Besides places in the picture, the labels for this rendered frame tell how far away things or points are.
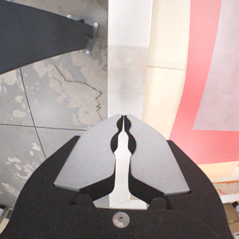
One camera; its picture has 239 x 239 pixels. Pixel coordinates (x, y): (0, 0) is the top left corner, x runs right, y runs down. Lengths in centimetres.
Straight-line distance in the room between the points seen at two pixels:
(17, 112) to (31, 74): 49
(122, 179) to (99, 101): 106
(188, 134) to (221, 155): 10
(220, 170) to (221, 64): 21
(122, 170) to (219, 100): 17
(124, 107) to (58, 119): 133
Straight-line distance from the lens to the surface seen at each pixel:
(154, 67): 18
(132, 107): 15
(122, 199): 29
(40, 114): 154
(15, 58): 44
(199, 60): 19
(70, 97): 130
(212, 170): 33
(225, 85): 22
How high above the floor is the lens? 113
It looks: 59 degrees down
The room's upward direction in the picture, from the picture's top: 175 degrees counter-clockwise
